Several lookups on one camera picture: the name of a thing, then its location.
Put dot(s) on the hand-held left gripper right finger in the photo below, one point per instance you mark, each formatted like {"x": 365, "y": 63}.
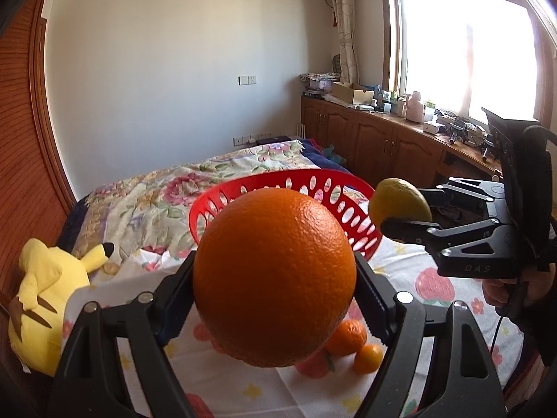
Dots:
{"x": 376, "y": 300}

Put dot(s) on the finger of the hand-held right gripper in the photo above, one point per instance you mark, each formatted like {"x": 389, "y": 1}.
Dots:
{"x": 470, "y": 191}
{"x": 413, "y": 231}

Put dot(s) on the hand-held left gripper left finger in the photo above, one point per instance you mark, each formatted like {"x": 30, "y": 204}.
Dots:
{"x": 174, "y": 300}

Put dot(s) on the yellow lemon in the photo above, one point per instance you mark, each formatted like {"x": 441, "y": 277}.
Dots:
{"x": 398, "y": 202}

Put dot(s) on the red perforated plastic basket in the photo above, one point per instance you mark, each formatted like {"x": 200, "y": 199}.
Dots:
{"x": 348, "y": 200}

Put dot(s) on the large orange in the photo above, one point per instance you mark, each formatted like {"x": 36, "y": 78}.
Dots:
{"x": 274, "y": 278}

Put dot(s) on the person's right hand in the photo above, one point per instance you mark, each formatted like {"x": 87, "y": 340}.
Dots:
{"x": 498, "y": 291}

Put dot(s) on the small tangerine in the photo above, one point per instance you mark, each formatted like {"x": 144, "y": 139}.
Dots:
{"x": 348, "y": 337}
{"x": 369, "y": 359}

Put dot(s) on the small black tripod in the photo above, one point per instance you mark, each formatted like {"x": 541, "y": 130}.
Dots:
{"x": 487, "y": 148}
{"x": 457, "y": 131}

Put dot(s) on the small white box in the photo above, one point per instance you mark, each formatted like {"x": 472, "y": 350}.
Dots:
{"x": 432, "y": 127}

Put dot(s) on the long wooden cabinet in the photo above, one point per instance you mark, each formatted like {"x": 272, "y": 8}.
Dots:
{"x": 374, "y": 143}

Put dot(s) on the floral bed blanket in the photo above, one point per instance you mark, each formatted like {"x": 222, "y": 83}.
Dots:
{"x": 152, "y": 200}

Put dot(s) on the dark blue blanket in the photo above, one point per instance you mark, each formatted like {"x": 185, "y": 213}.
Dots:
{"x": 315, "y": 152}

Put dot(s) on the strawberry print white tablecloth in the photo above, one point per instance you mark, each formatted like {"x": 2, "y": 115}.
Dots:
{"x": 261, "y": 392}

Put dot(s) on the yellow plush toy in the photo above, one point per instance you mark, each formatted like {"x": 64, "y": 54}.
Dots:
{"x": 39, "y": 305}

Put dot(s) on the wooden framed window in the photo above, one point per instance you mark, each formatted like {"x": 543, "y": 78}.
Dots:
{"x": 461, "y": 43}

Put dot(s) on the open cardboard box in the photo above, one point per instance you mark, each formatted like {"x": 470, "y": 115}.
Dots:
{"x": 350, "y": 93}

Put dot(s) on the floral cloth pile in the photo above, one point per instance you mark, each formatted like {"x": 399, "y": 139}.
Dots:
{"x": 320, "y": 82}

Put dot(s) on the patterned beige curtain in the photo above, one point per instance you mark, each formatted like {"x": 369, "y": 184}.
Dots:
{"x": 343, "y": 21}

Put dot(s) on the wooden slatted wardrobe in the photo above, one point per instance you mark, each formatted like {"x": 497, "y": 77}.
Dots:
{"x": 21, "y": 139}

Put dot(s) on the white wall outlet strip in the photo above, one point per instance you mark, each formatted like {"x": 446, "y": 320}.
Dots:
{"x": 252, "y": 139}

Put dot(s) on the white wall switch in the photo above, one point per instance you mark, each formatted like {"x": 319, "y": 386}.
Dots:
{"x": 247, "y": 79}

